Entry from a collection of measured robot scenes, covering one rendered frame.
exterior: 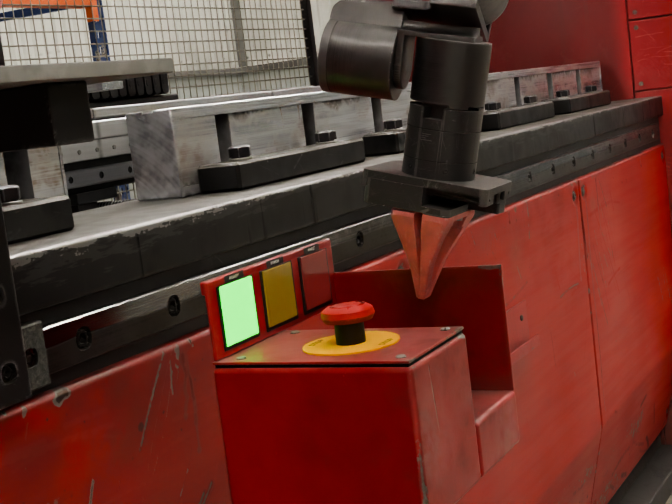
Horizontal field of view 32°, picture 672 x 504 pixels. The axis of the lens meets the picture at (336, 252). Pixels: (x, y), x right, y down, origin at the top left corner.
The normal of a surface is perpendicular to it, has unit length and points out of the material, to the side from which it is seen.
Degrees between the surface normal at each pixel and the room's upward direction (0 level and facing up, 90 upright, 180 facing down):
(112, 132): 90
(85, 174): 90
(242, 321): 90
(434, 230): 110
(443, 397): 90
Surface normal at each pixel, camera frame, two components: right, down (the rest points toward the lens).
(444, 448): 0.89, -0.05
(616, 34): -0.47, 0.17
